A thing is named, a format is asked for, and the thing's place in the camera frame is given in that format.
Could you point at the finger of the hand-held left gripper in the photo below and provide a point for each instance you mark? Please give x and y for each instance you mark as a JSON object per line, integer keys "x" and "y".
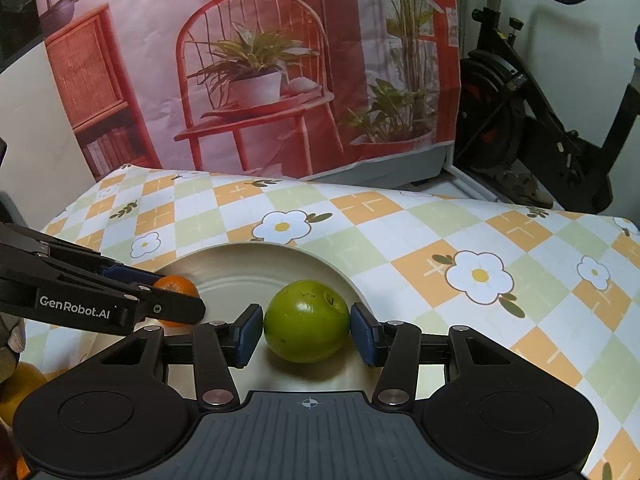
{"x": 130, "y": 275}
{"x": 175, "y": 307}

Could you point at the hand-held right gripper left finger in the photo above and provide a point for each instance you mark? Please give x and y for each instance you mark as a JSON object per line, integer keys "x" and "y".
{"x": 250, "y": 332}

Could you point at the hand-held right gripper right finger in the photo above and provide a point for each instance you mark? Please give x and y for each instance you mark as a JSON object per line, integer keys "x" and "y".
{"x": 362, "y": 335}

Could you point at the tangerine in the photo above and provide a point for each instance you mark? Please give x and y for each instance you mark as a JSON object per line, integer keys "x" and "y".
{"x": 175, "y": 285}

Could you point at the green apple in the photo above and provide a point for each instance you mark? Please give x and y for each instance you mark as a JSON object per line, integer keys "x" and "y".
{"x": 305, "y": 320}

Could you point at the beige plate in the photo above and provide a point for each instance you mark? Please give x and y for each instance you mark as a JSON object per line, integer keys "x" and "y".
{"x": 225, "y": 280}

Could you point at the yellow lemon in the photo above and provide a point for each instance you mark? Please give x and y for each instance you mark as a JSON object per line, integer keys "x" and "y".
{"x": 22, "y": 385}

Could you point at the checked floral tablecloth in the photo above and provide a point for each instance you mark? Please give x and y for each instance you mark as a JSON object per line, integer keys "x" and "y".
{"x": 400, "y": 240}

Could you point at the black exercise bike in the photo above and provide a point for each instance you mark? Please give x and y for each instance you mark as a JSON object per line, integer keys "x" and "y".
{"x": 500, "y": 90}

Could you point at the white frame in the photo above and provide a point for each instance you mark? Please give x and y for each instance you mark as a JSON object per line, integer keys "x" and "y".
{"x": 470, "y": 185}

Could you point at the wall poster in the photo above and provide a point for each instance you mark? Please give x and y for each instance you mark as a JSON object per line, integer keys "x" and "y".
{"x": 150, "y": 85}

